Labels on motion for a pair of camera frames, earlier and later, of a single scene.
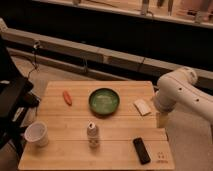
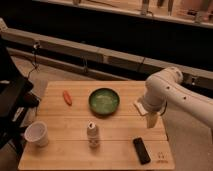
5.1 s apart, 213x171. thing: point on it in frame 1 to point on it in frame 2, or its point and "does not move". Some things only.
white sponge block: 142,107 does not move
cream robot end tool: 162,119 to 151,119
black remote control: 141,150 does not move
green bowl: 104,102 does not move
